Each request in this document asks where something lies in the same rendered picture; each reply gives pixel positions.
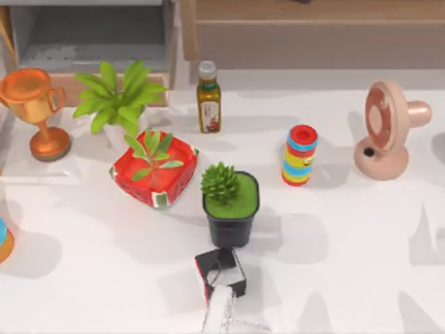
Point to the pink table fan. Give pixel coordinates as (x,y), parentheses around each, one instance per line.
(380,156)

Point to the yellow oil bottle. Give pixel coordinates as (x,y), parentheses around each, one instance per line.
(208,104)

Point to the orange trophy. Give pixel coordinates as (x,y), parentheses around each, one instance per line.
(44,104)

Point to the blue and orange object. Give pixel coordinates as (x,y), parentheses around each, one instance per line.
(5,243)

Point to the leafy plant in white pot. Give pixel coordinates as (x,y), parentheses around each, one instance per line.
(116,101)

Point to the red watermelon pot with plant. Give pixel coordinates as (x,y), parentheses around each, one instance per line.
(174,181)

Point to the black pot with green succulent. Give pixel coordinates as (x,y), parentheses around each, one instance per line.
(229,226)

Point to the white crumpled strip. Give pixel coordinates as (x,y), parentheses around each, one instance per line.
(219,309)

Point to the stack of coloured rings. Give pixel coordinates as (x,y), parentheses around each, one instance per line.
(299,160)

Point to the wooden open shelf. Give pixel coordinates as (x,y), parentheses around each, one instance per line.
(313,41)

